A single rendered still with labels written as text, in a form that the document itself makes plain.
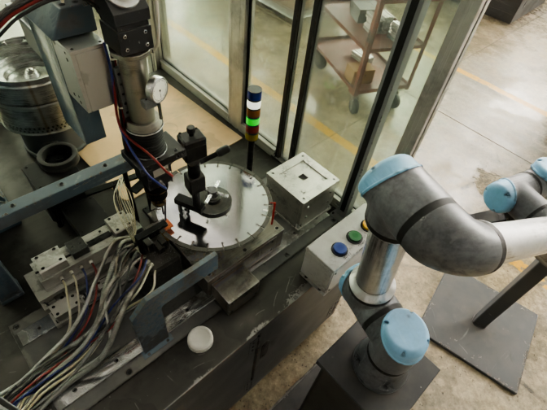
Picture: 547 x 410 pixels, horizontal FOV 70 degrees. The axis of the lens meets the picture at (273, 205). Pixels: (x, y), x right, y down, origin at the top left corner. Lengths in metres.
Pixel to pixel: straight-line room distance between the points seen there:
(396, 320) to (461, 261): 0.37
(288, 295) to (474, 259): 0.68
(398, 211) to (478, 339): 1.67
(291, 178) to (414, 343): 0.65
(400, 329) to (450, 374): 1.19
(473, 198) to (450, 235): 2.31
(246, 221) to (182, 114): 0.83
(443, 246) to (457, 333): 1.62
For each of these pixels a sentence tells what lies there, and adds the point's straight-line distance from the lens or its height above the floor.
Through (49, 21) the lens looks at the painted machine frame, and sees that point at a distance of 0.82.
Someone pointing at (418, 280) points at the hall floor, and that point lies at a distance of 2.35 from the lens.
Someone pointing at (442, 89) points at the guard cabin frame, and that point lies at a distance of 1.06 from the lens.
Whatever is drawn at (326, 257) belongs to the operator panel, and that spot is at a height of 0.90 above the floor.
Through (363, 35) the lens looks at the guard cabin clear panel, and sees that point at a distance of 1.17.
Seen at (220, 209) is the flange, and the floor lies 0.96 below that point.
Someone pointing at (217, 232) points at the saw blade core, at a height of 0.95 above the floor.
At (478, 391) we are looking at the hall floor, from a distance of 2.21.
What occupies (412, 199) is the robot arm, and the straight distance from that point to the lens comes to 0.67.
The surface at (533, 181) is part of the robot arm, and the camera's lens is 1.08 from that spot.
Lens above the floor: 1.83
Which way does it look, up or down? 49 degrees down
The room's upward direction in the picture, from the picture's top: 8 degrees clockwise
